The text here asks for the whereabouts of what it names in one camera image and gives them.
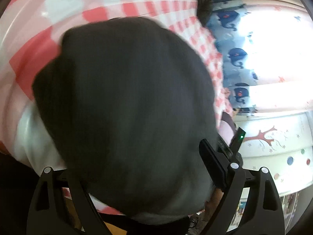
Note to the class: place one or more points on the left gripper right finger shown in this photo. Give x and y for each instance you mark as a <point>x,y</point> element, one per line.
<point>263,211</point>

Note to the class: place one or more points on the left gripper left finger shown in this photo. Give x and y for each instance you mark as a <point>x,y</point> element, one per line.
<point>48,213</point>

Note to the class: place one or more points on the black puffer jacket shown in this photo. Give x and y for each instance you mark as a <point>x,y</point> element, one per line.
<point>126,103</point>

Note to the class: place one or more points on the purple pink garment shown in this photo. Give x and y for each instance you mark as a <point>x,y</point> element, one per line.
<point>227,129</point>

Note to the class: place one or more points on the blue whale curtain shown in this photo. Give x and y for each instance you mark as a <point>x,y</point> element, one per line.
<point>234,43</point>

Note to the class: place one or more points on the red white checkered bed cover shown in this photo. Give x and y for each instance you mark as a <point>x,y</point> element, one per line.
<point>31,36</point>

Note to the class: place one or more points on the red tree wall sticker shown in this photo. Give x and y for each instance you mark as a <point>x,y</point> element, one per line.
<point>261,136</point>

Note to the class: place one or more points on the black coat by wall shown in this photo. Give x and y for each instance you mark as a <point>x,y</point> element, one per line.
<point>204,11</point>

